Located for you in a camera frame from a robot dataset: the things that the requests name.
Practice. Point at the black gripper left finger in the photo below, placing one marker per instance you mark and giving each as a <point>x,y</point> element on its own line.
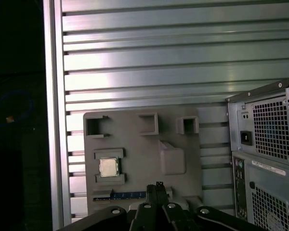
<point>151,195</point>

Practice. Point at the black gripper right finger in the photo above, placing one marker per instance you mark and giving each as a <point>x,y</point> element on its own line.
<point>162,195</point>

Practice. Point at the silver square CPU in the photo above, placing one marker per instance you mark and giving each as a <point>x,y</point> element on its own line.
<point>109,167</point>

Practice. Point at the green RAM stick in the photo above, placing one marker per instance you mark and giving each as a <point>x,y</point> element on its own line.
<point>127,195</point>

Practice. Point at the grey plastic parts rack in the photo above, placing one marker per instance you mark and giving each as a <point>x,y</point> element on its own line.
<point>139,149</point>

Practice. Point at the black PC case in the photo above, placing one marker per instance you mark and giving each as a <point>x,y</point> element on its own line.
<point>267,187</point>

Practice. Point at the grey power supply unit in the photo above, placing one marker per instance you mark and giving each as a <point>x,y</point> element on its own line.
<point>245,125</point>

